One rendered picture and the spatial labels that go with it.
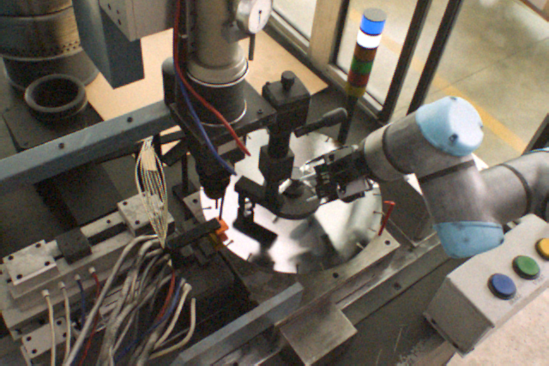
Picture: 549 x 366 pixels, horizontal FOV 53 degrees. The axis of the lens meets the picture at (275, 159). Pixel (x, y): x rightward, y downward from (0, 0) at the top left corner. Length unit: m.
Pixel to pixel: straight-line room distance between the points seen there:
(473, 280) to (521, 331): 1.12
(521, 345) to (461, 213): 1.47
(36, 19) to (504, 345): 1.73
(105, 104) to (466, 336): 0.98
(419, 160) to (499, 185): 0.10
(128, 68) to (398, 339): 0.71
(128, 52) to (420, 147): 0.39
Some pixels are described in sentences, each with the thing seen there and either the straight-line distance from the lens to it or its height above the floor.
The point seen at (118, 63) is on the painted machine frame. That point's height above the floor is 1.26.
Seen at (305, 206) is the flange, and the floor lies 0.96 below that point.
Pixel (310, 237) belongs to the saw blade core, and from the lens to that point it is 0.95.
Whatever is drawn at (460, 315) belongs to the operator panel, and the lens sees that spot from 1.08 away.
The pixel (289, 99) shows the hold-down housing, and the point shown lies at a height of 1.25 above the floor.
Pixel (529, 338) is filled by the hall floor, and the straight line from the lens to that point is 2.17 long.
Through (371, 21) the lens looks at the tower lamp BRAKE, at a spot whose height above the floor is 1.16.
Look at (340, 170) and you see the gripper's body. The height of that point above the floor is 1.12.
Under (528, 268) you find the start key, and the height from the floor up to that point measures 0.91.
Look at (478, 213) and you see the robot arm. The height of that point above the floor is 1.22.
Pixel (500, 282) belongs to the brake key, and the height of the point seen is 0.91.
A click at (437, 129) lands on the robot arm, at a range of 0.68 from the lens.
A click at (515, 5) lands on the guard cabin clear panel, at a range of 1.13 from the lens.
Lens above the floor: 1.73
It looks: 48 degrees down
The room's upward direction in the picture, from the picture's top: 8 degrees clockwise
